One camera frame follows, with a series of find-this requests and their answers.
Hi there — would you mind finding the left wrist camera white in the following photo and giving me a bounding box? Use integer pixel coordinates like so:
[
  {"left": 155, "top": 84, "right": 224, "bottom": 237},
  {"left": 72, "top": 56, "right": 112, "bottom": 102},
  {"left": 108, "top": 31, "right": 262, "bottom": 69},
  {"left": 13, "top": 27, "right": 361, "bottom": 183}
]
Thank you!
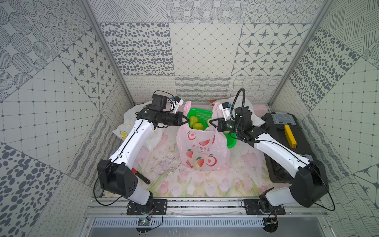
[{"left": 172, "top": 96, "right": 184, "bottom": 113}]

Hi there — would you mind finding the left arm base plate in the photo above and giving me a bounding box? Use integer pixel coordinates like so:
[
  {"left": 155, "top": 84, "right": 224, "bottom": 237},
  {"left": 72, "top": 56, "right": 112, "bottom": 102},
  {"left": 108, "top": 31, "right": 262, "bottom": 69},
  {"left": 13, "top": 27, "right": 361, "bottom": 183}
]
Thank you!
[{"left": 127, "top": 198, "right": 168, "bottom": 215}]

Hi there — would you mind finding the pink peach-print plastic bag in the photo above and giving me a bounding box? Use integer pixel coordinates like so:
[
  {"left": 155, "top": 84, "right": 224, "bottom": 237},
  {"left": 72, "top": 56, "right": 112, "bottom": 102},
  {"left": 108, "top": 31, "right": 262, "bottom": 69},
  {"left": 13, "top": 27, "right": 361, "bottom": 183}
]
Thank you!
[{"left": 176, "top": 100, "right": 231, "bottom": 171}]

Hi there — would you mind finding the black toolbox yellow handle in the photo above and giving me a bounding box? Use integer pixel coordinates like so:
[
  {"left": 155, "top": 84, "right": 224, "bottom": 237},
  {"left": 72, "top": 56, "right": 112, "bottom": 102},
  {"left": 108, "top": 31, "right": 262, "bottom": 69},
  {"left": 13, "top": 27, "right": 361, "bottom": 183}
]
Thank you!
[{"left": 261, "top": 112, "right": 316, "bottom": 184}]

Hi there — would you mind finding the red black pipe wrench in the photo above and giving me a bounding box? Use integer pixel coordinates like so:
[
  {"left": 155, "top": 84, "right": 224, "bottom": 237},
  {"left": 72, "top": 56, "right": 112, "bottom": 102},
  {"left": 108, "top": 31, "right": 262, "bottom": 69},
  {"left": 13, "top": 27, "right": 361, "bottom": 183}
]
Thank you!
[{"left": 131, "top": 168, "right": 151, "bottom": 185}]

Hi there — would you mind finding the floral pink table mat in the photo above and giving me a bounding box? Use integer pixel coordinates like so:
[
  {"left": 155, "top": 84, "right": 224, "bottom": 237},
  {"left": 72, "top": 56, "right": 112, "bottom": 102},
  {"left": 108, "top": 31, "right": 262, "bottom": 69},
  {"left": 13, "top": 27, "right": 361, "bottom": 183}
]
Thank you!
[{"left": 133, "top": 126, "right": 286, "bottom": 198}]

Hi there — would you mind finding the green pear in tray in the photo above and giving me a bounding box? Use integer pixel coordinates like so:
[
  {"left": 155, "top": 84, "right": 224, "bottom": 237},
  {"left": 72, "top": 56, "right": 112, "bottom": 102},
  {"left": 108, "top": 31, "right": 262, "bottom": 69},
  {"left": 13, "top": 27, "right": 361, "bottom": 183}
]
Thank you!
[{"left": 189, "top": 116, "right": 199, "bottom": 128}]

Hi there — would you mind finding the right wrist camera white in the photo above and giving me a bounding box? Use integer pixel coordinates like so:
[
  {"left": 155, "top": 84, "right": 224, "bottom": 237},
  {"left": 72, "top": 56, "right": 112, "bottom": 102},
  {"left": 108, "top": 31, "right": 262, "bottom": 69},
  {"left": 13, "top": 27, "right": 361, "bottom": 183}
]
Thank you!
[{"left": 219, "top": 102, "right": 232, "bottom": 121}]

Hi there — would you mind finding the aluminium mounting rail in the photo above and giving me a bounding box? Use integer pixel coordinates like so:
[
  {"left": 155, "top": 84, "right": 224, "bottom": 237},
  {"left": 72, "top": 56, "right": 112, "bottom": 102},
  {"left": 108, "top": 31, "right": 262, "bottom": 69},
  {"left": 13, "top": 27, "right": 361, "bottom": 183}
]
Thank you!
[{"left": 84, "top": 197, "right": 327, "bottom": 218}]

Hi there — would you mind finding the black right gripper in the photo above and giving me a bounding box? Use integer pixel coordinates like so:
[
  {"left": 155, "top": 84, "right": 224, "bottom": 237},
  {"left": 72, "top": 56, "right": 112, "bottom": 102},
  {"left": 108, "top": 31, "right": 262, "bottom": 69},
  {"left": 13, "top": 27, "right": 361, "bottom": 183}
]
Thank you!
[{"left": 209, "top": 118, "right": 242, "bottom": 135}]

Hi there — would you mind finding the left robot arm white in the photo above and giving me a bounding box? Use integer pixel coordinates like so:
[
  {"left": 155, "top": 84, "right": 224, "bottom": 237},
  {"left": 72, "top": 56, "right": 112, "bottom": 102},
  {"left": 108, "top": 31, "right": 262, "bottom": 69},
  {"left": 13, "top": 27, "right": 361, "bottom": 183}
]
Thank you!
[{"left": 95, "top": 93, "right": 190, "bottom": 213}]

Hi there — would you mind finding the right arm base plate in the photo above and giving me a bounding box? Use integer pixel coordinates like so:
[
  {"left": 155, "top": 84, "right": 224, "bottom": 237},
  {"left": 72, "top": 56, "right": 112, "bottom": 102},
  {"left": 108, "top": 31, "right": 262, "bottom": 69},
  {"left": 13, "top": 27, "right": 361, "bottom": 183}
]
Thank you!
[{"left": 241, "top": 198, "right": 286, "bottom": 215}]

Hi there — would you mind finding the green pear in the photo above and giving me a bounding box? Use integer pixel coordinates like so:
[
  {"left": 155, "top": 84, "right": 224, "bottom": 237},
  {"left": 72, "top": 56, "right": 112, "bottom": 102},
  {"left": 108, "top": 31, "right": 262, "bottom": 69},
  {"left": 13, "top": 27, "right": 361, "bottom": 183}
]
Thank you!
[
  {"left": 189, "top": 116, "right": 199, "bottom": 128},
  {"left": 192, "top": 122, "right": 204, "bottom": 130}
]

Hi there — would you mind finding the green plastic basket tray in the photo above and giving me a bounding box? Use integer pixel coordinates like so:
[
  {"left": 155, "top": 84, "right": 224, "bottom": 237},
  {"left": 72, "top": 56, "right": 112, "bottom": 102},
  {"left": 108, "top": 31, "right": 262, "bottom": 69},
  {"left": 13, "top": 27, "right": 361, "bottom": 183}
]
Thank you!
[{"left": 186, "top": 108, "right": 237, "bottom": 149}]

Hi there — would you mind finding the plain white plastic bag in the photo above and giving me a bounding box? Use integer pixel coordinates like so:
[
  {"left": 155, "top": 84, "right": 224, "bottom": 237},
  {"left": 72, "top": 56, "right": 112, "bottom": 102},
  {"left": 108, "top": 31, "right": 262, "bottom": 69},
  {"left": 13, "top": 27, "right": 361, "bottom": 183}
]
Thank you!
[{"left": 212, "top": 96, "right": 265, "bottom": 126}]

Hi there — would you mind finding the white lemon-print plastic bag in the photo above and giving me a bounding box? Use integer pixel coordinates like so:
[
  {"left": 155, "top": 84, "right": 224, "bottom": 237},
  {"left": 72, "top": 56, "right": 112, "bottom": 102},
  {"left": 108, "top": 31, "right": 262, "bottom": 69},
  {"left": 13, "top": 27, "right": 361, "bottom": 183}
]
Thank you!
[{"left": 112, "top": 101, "right": 163, "bottom": 152}]

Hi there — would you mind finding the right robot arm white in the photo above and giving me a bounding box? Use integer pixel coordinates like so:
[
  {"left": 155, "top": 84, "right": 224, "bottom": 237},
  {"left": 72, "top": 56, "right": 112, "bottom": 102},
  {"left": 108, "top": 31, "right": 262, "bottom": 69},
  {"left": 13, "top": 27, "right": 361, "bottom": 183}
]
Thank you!
[{"left": 210, "top": 88, "right": 330, "bottom": 214}]

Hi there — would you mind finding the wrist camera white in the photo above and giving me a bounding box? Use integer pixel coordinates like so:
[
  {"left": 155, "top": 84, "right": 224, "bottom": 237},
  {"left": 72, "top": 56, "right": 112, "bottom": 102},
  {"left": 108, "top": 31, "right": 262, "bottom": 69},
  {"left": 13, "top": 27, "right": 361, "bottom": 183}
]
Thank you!
[
  {"left": 172, "top": 96, "right": 184, "bottom": 113},
  {"left": 219, "top": 102, "right": 232, "bottom": 121}
]

